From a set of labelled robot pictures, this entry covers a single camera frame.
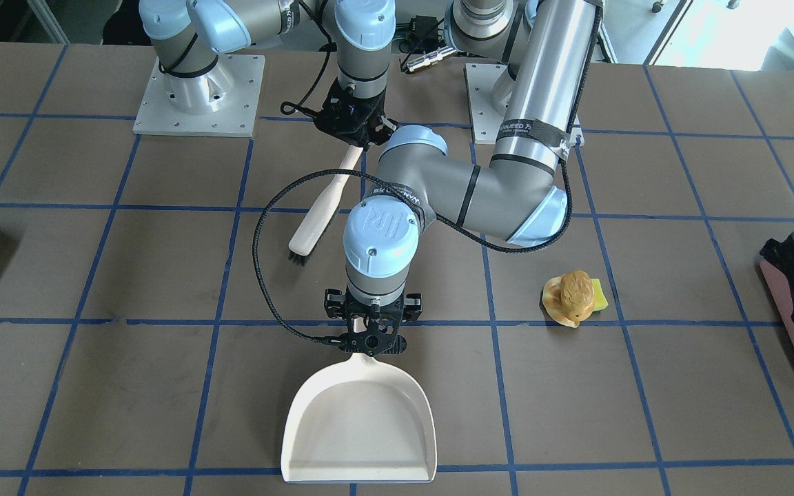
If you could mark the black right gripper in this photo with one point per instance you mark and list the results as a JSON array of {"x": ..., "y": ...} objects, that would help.
[{"x": 373, "y": 128}]

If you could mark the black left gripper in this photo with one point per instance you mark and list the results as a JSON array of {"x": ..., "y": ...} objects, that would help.
[{"x": 411, "y": 306}]

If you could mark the cream plastic dustpan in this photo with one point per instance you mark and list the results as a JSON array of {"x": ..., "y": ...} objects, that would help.
[{"x": 360, "y": 421}]

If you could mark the white hand brush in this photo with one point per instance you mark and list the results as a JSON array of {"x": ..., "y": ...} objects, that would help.
[{"x": 316, "y": 221}]

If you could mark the brown toy bread roll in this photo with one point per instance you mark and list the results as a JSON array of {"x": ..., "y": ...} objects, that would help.
[{"x": 577, "y": 296}]

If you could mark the yellow toy cheese slice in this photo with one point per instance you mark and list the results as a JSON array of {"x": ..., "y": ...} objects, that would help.
[{"x": 600, "y": 302}]

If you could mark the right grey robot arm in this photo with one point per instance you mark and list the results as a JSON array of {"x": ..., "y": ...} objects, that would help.
[{"x": 190, "y": 36}]

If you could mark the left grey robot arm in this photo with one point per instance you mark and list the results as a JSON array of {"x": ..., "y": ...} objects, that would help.
[{"x": 514, "y": 199}]

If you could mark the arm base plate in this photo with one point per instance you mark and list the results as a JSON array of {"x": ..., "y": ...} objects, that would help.
[
  {"x": 221, "y": 103},
  {"x": 488, "y": 92}
]

